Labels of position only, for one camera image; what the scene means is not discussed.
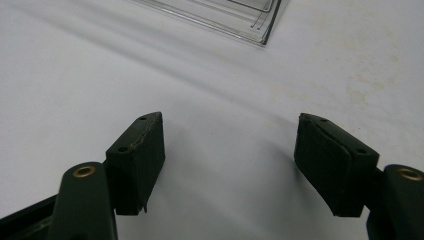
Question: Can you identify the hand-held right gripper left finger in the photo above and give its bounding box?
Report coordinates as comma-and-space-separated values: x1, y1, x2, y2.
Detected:
46, 111, 166, 240

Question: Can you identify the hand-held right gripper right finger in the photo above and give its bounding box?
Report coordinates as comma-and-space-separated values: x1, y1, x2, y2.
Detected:
293, 112, 424, 240

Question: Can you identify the clear plastic box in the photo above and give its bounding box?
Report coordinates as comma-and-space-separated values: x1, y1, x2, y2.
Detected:
131, 0, 290, 47

